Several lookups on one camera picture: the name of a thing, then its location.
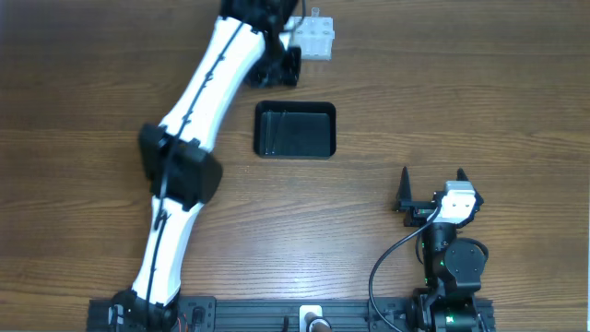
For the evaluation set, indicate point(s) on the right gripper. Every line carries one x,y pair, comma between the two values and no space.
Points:
420,213

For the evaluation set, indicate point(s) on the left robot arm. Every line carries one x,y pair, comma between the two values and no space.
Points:
203,101

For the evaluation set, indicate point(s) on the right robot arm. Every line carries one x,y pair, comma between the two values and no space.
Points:
454,267

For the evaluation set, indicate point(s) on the black tray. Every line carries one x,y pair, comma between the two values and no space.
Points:
304,136

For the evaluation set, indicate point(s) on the white test tube rack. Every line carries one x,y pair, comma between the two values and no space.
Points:
315,43

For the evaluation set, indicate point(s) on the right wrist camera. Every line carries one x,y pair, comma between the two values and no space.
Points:
456,203

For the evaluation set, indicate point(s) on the mounting rail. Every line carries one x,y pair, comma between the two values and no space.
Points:
258,316

